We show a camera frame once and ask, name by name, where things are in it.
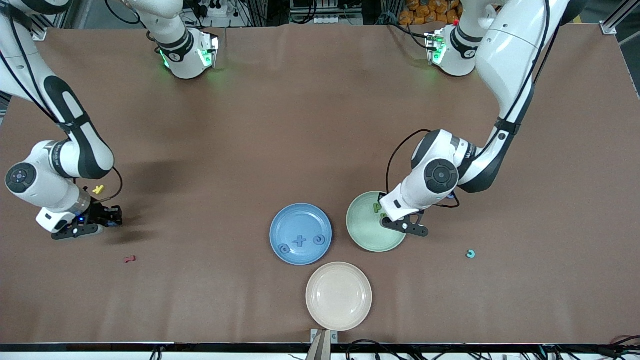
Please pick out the cyan foam letter c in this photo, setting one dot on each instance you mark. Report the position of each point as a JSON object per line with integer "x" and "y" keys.
{"x": 473, "y": 255}

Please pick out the white power strip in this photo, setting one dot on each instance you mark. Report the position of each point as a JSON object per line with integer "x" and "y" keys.
{"x": 218, "y": 10}
{"x": 322, "y": 20}

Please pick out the blue foam letter X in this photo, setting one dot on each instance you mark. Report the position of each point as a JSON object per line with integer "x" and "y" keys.
{"x": 299, "y": 241}

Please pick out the aluminium frame profile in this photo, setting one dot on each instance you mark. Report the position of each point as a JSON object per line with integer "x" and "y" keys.
{"x": 620, "y": 15}

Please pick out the green foam letter p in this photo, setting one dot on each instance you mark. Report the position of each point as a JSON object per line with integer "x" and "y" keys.
{"x": 375, "y": 208}

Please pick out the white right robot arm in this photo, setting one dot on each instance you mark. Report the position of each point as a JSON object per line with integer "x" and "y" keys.
{"x": 55, "y": 197}

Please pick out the beige plate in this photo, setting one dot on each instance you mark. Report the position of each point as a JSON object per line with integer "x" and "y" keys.
{"x": 339, "y": 296}

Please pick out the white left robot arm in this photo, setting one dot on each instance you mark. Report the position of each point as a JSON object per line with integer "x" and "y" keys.
{"x": 510, "y": 55}

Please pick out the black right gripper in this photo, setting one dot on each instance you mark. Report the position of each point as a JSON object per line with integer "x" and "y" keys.
{"x": 101, "y": 214}

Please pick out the blue foam letter a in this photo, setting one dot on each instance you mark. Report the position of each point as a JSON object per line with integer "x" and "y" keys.
{"x": 284, "y": 248}

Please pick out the yellow foam letter K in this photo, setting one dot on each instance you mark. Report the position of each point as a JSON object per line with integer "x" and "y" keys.
{"x": 98, "y": 189}

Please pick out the pale green plate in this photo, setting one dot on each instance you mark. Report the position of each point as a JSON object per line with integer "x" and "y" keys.
{"x": 362, "y": 230}

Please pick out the red foam letter I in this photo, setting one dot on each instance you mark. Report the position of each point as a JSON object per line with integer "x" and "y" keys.
{"x": 130, "y": 259}

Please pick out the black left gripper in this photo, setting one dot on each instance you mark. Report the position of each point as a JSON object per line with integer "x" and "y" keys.
{"x": 379, "y": 198}

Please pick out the pile of orange items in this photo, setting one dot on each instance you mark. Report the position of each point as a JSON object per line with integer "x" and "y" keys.
{"x": 420, "y": 12}

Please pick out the blue plate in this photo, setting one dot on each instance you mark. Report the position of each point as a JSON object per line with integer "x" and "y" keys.
{"x": 300, "y": 220}

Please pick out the metal mounting bracket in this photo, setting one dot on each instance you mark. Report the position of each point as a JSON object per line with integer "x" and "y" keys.
{"x": 320, "y": 345}

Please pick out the blue foam letter e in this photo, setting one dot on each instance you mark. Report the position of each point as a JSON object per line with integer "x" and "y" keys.
{"x": 318, "y": 240}

